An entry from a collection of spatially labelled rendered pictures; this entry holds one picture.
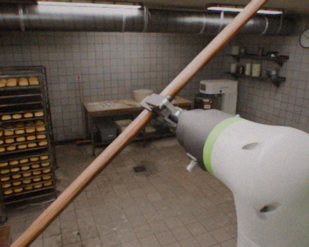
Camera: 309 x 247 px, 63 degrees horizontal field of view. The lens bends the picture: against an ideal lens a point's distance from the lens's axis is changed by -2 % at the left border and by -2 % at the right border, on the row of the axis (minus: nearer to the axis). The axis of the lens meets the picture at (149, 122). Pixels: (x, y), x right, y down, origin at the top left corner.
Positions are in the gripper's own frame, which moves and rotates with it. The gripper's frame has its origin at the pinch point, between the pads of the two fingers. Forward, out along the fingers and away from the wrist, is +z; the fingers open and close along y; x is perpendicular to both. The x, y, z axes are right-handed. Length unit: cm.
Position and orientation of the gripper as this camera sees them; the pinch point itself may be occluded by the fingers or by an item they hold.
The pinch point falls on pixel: (155, 109)
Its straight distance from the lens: 59.9
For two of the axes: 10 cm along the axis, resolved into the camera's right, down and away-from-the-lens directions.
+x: 6.9, -7.2, 1.0
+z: -3.9, -2.6, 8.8
